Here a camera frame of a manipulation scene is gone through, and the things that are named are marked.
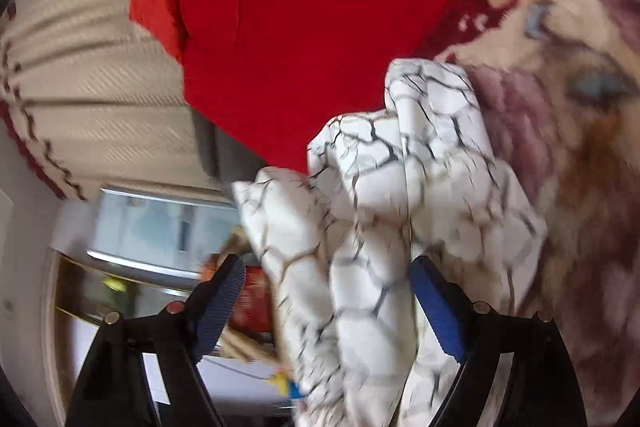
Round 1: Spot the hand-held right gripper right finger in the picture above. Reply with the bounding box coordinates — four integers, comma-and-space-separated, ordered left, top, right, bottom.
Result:
408, 256, 587, 427

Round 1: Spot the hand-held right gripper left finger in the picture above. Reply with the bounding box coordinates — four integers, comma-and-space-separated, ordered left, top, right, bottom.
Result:
64, 254, 247, 427

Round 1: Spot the white crackle-print coat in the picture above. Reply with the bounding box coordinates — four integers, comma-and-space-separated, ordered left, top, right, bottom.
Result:
232, 59, 549, 427

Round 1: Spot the red cardboard box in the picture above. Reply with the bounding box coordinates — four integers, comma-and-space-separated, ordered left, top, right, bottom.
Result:
226, 263, 277, 334

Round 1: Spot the silver standing air conditioner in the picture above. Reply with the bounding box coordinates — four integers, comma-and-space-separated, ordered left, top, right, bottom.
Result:
86, 186, 261, 290

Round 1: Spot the blue sprayer bottle yellow cap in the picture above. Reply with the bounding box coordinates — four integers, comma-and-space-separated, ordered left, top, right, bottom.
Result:
271, 371, 307, 402

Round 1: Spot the wooden display cabinet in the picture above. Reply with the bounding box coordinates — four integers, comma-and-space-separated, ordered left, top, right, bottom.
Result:
47, 251, 206, 328

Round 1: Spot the red beige floral sofa mat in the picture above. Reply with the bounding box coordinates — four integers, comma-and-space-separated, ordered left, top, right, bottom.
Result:
434, 0, 640, 410

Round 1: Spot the beige dotted curtain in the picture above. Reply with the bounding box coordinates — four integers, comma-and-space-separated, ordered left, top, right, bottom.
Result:
0, 0, 223, 202

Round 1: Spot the red blanket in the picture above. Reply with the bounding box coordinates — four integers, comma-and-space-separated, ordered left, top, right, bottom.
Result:
176, 0, 552, 176

